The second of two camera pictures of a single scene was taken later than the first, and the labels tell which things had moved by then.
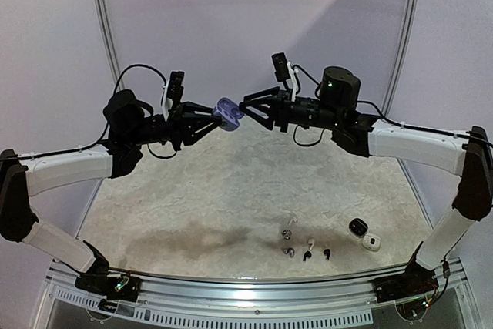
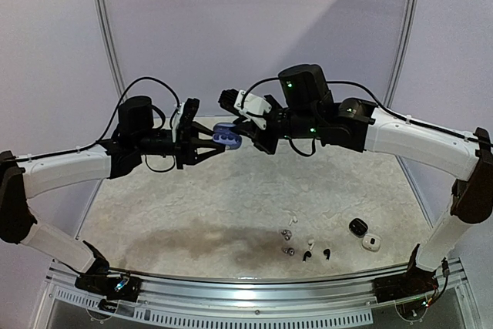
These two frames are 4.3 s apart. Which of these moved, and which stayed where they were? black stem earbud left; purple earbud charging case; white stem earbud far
Moved: purple earbud charging case
Stayed: white stem earbud far; black stem earbud left
